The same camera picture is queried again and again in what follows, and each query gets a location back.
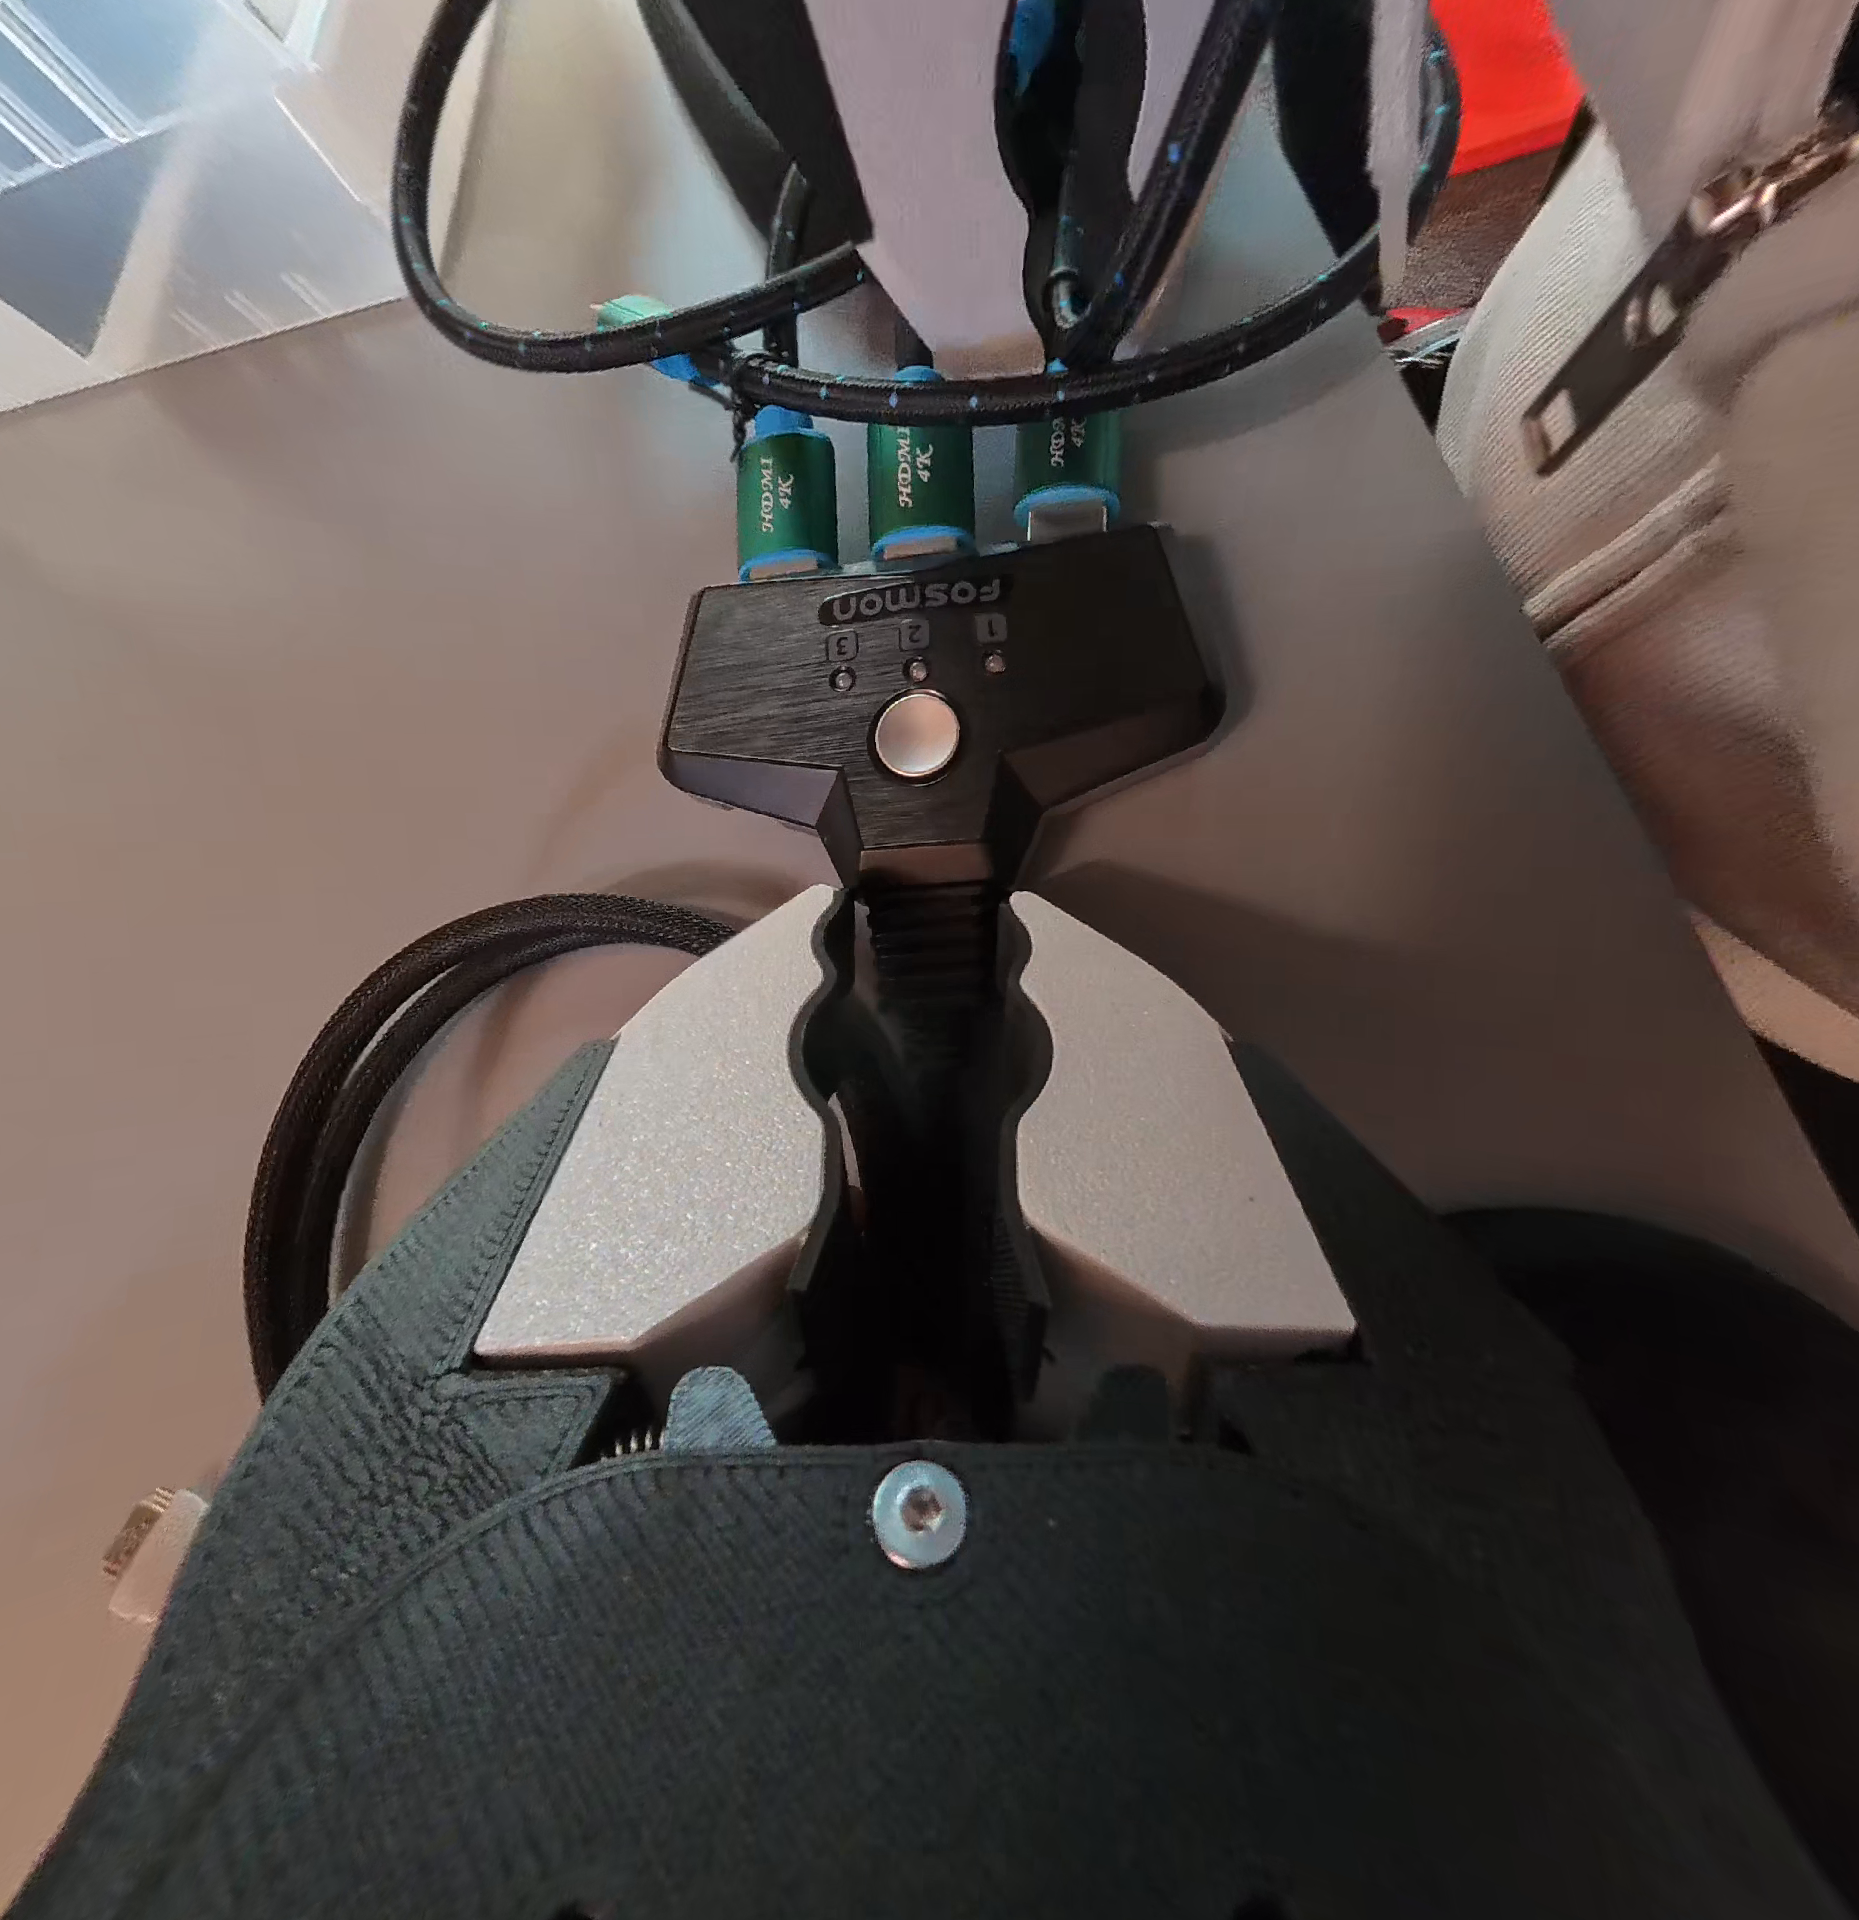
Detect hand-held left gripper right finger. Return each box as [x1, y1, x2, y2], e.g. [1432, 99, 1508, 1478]
[995, 886, 1358, 1427]

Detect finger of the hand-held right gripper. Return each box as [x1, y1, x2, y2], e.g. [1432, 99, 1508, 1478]
[800, 0, 1057, 369]
[1075, 0, 1388, 371]

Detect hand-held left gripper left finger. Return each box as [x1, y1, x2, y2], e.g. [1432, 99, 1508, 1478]
[474, 885, 872, 1427]

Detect black braided cable green plugs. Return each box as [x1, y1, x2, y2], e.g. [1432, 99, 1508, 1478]
[725, 59, 1462, 560]
[393, 0, 878, 590]
[1012, 0, 1268, 552]

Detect silver video switch hub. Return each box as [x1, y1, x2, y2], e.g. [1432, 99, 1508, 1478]
[660, 525, 1227, 888]

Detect clear plastic box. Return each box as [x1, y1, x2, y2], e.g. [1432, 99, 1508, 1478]
[0, 0, 490, 431]

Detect grey desk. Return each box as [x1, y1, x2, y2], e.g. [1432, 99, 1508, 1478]
[0, 0, 1859, 1653]

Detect red plastic basket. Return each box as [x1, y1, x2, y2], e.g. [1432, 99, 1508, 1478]
[1432, 0, 1593, 171]

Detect person's white hoodie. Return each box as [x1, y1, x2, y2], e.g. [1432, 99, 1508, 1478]
[1432, 0, 1859, 1039]

